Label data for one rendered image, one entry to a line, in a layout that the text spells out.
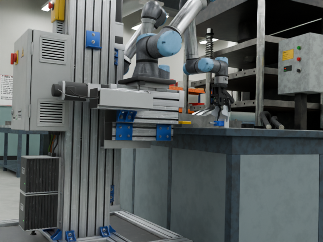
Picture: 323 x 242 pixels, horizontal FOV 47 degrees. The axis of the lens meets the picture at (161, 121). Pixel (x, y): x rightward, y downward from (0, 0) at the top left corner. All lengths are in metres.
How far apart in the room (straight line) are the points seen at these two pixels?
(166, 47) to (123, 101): 0.34
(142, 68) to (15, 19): 7.91
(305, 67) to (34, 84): 1.78
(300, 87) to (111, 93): 1.51
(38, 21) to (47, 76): 8.01
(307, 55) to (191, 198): 1.28
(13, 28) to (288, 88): 7.71
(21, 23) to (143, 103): 8.12
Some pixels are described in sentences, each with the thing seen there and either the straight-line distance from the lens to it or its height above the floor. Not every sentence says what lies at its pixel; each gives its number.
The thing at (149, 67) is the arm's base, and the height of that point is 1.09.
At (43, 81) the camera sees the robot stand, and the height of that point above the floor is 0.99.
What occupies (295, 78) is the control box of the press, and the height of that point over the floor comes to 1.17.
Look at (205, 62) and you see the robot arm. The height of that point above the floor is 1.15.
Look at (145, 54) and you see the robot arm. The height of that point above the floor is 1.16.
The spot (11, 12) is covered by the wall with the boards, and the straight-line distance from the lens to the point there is 9.68.
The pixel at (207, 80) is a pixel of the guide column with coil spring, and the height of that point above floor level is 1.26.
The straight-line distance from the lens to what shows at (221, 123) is 2.09.
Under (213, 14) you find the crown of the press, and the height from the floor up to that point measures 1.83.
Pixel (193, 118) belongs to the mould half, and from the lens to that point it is 2.37.
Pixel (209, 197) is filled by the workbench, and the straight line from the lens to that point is 1.98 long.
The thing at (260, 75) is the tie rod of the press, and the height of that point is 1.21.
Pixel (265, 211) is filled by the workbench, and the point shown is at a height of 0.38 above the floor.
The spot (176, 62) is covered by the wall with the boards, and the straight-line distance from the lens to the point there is 11.62.
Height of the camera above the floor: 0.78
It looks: 1 degrees up
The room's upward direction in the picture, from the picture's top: 1 degrees clockwise
